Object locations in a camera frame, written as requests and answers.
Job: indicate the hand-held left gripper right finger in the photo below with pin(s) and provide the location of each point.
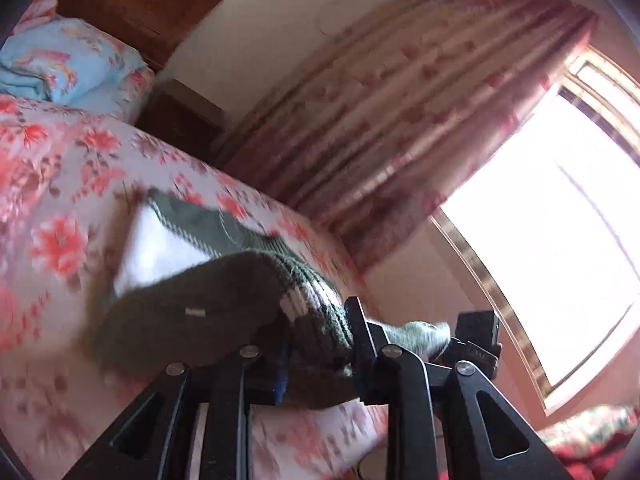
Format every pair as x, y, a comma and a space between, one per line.
361, 350

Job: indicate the red green floral cloth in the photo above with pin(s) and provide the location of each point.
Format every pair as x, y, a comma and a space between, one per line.
592, 442

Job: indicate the pink floral bed sheet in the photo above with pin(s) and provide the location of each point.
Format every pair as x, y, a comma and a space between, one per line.
65, 200

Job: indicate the pink floral curtain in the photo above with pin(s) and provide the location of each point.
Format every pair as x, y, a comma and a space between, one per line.
400, 110

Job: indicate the green knitted sweater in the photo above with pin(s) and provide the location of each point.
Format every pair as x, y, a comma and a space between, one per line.
215, 305

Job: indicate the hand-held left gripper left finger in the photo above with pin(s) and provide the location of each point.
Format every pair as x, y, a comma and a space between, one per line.
280, 377

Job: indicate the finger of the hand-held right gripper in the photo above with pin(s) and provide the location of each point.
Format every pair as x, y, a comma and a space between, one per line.
477, 332

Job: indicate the blue floral folded quilt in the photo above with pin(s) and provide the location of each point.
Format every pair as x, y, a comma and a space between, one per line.
65, 62

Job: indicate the large carved wooden headboard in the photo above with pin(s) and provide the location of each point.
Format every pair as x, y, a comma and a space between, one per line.
135, 5

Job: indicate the dark wooden nightstand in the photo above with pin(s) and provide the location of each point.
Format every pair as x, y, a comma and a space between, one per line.
182, 112

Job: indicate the window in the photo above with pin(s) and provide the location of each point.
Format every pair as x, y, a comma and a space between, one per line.
555, 240

